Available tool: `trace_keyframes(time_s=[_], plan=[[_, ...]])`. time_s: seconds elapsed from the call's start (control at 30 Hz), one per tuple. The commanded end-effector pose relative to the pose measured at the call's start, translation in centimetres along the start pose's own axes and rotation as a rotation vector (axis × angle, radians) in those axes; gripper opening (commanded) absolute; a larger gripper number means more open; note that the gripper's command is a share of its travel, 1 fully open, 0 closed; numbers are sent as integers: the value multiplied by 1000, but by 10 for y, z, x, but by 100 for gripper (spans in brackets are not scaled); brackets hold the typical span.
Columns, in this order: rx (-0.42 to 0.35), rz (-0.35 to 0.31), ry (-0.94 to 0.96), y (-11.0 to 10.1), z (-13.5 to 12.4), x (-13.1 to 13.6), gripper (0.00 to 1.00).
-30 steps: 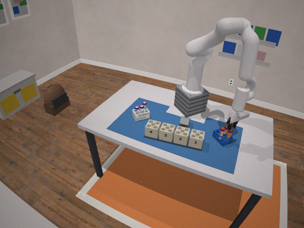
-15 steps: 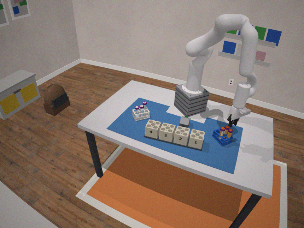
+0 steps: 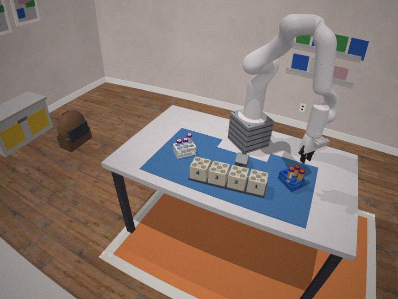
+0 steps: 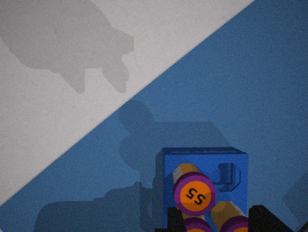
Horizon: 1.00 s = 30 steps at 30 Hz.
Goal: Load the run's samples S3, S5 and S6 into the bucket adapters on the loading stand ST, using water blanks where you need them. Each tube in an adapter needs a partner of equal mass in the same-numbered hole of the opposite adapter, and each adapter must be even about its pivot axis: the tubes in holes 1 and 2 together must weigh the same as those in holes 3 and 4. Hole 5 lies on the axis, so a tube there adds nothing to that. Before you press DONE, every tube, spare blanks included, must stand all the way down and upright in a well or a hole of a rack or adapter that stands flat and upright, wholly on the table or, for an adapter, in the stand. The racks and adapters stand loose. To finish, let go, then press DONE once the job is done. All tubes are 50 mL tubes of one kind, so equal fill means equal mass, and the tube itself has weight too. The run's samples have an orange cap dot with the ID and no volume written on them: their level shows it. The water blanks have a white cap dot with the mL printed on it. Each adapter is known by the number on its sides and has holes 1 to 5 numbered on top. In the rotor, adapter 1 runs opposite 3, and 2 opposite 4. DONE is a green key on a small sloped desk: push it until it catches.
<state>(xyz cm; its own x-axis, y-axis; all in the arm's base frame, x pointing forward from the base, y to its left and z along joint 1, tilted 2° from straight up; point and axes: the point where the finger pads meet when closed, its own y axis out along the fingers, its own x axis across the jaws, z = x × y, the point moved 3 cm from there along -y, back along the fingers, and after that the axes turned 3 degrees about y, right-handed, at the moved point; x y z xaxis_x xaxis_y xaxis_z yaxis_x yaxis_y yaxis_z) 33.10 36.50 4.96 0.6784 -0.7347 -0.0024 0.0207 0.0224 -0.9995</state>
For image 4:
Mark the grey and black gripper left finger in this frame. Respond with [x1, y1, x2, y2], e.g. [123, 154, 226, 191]
[155, 207, 186, 232]

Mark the blue tube rack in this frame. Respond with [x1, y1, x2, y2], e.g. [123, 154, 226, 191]
[163, 147, 248, 228]

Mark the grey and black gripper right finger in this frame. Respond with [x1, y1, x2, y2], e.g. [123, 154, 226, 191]
[248, 205, 293, 232]

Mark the blue flat mat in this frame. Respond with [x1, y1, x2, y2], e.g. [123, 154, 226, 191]
[0, 0, 308, 232]

